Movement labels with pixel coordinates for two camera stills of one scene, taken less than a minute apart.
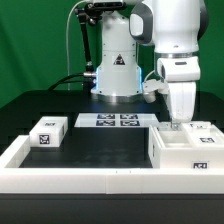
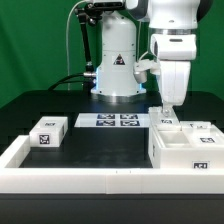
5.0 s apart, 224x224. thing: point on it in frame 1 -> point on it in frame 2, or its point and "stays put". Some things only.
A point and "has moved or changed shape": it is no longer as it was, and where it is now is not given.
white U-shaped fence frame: [102, 180] stays put
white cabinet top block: [48, 132] stays put
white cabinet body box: [198, 145] stays put
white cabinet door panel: [168, 126] has moved or changed shape
